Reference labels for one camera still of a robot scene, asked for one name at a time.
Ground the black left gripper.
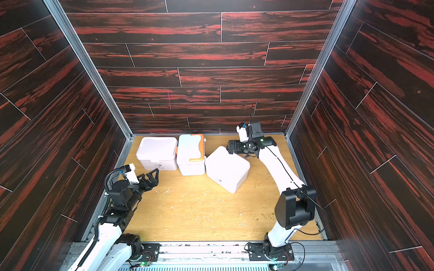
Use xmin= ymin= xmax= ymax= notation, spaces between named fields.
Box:
xmin=126 ymin=168 xmax=158 ymax=211

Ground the white pink first aid box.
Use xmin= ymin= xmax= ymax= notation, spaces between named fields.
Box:
xmin=205 ymin=146 xmax=250 ymax=194

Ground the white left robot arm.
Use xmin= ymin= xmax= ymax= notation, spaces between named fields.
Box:
xmin=69 ymin=164 xmax=159 ymax=271

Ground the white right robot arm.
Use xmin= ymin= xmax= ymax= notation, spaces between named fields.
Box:
xmin=227 ymin=137 xmax=316 ymax=259

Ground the pink medicine chest box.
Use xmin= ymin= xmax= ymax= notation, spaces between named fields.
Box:
xmin=136 ymin=137 xmax=178 ymax=171

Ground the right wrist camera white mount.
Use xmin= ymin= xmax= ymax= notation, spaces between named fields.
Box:
xmin=236 ymin=123 xmax=249 ymax=142

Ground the white orange handled box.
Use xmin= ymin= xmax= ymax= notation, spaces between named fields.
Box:
xmin=176 ymin=134 xmax=206 ymax=176

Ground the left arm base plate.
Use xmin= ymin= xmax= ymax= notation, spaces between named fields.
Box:
xmin=139 ymin=242 xmax=161 ymax=263

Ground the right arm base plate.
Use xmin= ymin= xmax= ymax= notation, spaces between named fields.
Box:
xmin=244 ymin=242 xmax=295 ymax=262

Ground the aluminium frame rail right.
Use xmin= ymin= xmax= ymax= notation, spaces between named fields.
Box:
xmin=285 ymin=0 xmax=357 ymax=141

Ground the aluminium frame rail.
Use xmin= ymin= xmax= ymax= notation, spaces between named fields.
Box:
xmin=285 ymin=0 xmax=357 ymax=141
xmin=43 ymin=0 xmax=133 ymax=141

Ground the aluminium frame rail left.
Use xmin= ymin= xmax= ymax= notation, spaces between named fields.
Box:
xmin=43 ymin=0 xmax=133 ymax=141

